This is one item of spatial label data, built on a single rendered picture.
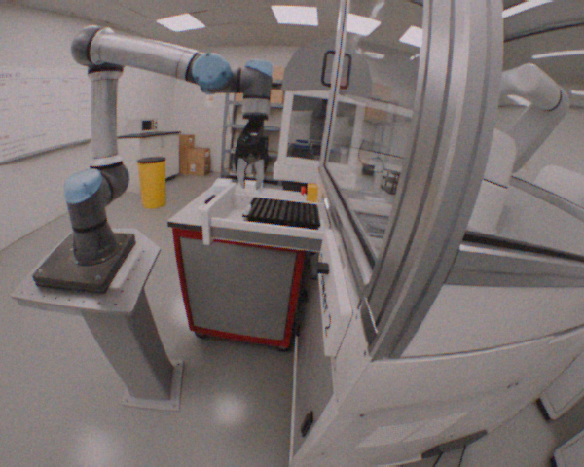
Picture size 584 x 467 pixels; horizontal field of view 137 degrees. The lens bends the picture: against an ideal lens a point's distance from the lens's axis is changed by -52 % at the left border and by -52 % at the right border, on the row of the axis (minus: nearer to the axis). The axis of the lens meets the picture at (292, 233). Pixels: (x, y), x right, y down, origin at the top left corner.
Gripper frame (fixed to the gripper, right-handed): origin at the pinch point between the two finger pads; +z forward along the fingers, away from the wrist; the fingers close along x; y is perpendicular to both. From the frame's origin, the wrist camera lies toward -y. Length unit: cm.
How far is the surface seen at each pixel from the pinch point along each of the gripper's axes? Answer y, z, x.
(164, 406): -30, 95, 38
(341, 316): -41.5, 5.9, -21.2
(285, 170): 84, 11, -6
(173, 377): -13, 95, 39
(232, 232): -8.4, 11.1, 3.0
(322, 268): -27.9, 6.8, -19.6
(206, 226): -10.0, 9.3, 9.7
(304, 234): -8.1, 9.9, -16.5
